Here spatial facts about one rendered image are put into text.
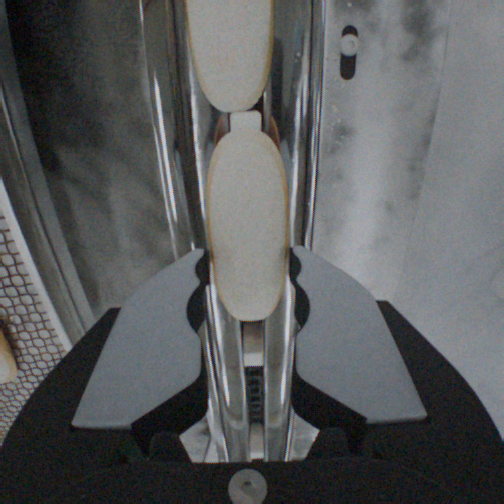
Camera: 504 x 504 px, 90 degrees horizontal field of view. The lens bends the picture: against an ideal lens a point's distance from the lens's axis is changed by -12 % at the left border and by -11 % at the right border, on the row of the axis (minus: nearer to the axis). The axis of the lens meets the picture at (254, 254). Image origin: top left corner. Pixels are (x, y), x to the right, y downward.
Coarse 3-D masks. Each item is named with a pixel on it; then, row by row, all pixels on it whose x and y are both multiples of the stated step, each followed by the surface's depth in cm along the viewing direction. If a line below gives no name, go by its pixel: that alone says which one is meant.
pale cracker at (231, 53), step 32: (192, 0) 10; (224, 0) 10; (256, 0) 10; (192, 32) 11; (224, 32) 11; (256, 32) 11; (224, 64) 11; (256, 64) 11; (224, 96) 12; (256, 96) 12
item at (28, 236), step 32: (0, 128) 9; (0, 160) 9; (0, 192) 10; (32, 224) 11; (0, 256) 12; (32, 256) 11; (0, 288) 13; (0, 320) 14; (64, 320) 13; (0, 384) 16; (32, 384) 16; (0, 416) 17
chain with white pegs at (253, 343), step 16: (240, 112) 11; (256, 112) 11; (240, 128) 12; (256, 128) 12; (256, 320) 21; (256, 336) 19; (256, 352) 18; (256, 368) 23; (256, 384) 25; (256, 400) 26; (256, 416) 27; (256, 432) 27; (256, 448) 25
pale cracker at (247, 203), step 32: (224, 160) 11; (256, 160) 11; (224, 192) 12; (256, 192) 12; (224, 224) 12; (256, 224) 12; (288, 224) 13; (224, 256) 13; (256, 256) 13; (224, 288) 14; (256, 288) 14
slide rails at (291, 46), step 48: (288, 0) 11; (288, 48) 12; (192, 96) 13; (288, 96) 13; (192, 144) 14; (288, 144) 14; (192, 192) 15; (288, 192) 15; (288, 288) 18; (240, 336) 20; (288, 336) 20; (240, 384) 23; (288, 384) 23; (240, 432) 27
